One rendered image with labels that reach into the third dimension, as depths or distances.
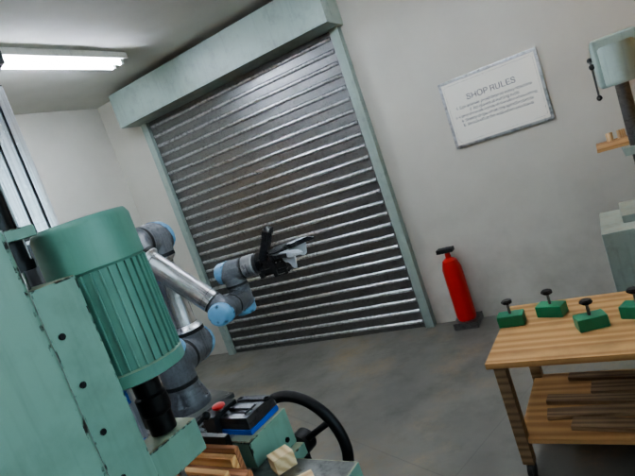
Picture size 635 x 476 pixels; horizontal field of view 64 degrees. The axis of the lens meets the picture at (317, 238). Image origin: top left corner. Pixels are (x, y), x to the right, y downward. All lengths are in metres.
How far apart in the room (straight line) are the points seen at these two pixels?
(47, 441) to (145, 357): 0.21
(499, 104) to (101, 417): 3.18
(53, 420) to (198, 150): 4.01
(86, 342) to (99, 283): 0.10
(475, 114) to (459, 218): 0.74
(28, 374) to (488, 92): 3.26
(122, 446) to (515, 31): 3.27
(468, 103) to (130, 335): 3.07
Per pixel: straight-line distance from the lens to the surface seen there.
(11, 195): 1.88
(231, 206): 4.64
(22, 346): 0.84
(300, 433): 1.38
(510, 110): 3.65
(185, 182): 4.91
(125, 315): 0.96
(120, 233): 0.97
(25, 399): 0.84
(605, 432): 2.30
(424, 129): 3.79
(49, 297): 0.91
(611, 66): 2.59
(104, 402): 0.94
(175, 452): 1.08
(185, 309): 1.91
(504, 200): 3.75
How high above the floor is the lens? 1.45
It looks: 7 degrees down
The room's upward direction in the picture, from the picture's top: 19 degrees counter-clockwise
